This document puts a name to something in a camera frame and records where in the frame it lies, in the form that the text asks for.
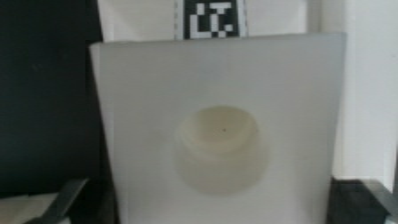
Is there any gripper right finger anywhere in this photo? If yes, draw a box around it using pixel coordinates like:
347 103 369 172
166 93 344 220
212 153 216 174
326 179 398 224

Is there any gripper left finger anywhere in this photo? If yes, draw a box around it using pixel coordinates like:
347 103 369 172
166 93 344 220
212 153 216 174
0 177 118 224

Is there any white lamp base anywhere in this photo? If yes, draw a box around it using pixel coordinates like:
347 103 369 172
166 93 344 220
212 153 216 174
88 0 349 224

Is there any white frame wall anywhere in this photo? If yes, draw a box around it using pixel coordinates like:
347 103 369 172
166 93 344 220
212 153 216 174
322 0 398 184

